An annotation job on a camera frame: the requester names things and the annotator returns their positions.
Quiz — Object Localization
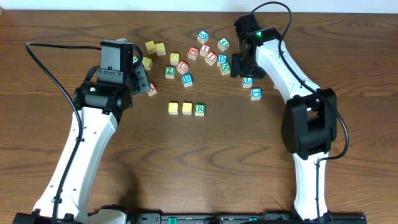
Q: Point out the blue L block front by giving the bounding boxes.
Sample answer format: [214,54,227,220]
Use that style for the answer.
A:
[243,77,254,88]

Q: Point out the blue l block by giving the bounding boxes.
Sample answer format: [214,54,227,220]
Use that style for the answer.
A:
[243,77,254,88]
[197,30,209,44]

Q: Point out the yellow C block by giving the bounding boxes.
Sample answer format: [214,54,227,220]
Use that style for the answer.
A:
[168,102,178,115]

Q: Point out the yellow O block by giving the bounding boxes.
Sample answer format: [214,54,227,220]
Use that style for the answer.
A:
[182,102,193,114]

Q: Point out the green R block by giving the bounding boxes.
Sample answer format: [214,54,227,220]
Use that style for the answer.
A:
[195,104,205,116]

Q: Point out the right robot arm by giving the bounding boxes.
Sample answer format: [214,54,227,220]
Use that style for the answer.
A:
[231,14,337,223]

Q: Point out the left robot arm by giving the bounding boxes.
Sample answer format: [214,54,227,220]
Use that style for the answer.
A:
[13,39,150,223]

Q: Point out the red A block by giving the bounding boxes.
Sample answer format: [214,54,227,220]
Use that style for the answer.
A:
[147,82,157,96]

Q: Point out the green N block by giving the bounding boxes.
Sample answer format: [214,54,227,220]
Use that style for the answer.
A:
[220,62,231,75]

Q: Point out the blue D block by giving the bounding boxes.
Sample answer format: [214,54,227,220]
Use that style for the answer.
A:
[217,54,228,67]

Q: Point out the yellow s block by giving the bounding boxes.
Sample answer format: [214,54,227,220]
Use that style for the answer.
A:
[142,57,153,70]
[155,42,166,56]

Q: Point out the blue F block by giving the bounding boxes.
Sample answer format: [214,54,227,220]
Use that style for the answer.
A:
[250,88,262,101]

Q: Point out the green 4 block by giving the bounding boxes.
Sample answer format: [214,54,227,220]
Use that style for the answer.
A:
[218,37,230,52]

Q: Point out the red I block front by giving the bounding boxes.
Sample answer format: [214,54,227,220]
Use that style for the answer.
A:
[205,51,218,66]

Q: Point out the red i block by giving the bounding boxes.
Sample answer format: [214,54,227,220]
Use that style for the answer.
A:
[200,44,211,57]
[205,51,218,66]

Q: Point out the green Z block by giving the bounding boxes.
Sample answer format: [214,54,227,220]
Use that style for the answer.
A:
[165,66,175,79]

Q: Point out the red I block back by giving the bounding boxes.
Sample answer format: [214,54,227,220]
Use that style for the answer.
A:
[200,44,211,57]

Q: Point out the yellow W block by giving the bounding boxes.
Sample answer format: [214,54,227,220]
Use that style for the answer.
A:
[145,40,156,54]

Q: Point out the yellow S block back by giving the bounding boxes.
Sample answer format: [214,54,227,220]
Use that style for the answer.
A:
[155,42,166,56]

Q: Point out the yellow Q block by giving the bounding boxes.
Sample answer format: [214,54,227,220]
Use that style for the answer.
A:
[170,52,180,65]

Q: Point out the red U block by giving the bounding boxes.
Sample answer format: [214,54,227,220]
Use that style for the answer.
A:
[176,60,189,75]

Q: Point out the blue H block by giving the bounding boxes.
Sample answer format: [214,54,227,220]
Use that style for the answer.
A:
[182,73,193,88]

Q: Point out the blue L block back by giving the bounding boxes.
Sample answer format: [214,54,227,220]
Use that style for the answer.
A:
[197,30,209,44]

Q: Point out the red E block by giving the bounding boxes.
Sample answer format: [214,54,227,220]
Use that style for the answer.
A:
[187,47,199,60]

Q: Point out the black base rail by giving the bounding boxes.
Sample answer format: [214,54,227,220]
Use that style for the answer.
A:
[86,212,368,224]

